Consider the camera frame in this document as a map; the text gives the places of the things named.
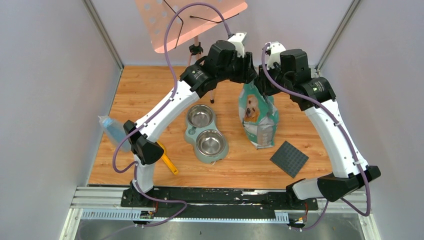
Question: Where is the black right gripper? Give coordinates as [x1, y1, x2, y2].
[255, 61, 293, 96]

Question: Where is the green dog food bag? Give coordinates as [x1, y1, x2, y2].
[238, 82, 279, 149]

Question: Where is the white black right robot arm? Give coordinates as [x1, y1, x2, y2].
[259, 42, 381, 209]

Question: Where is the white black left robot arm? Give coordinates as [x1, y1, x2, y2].
[123, 36, 257, 207]

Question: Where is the green double pet bowl stand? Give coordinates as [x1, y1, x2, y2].
[184, 104, 229, 164]

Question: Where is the pink music stand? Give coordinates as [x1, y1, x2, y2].
[133, 0, 249, 104]

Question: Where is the dark grey studded plate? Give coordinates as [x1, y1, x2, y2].
[270, 141, 309, 178]

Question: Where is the near steel bowl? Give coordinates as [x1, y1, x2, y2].
[195, 129, 227, 157]

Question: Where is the yellow plastic scoop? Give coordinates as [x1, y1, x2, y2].
[157, 141, 179, 175]

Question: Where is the clear blue water bottle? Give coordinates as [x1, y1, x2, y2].
[98, 115, 127, 147]

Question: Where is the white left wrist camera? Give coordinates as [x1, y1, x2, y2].
[227, 32, 247, 58]

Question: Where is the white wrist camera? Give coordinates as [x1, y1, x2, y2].
[227, 32, 247, 58]
[265, 41, 286, 70]

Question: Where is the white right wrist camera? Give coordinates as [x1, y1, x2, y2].
[265, 41, 286, 70]

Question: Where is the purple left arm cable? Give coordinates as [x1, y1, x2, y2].
[111, 1, 233, 229]

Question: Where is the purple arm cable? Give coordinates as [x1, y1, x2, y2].
[111, 1, 233, 229]
[260, 42, 372, 232]

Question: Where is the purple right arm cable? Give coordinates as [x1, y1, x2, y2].
[260, 42, 372, 232]

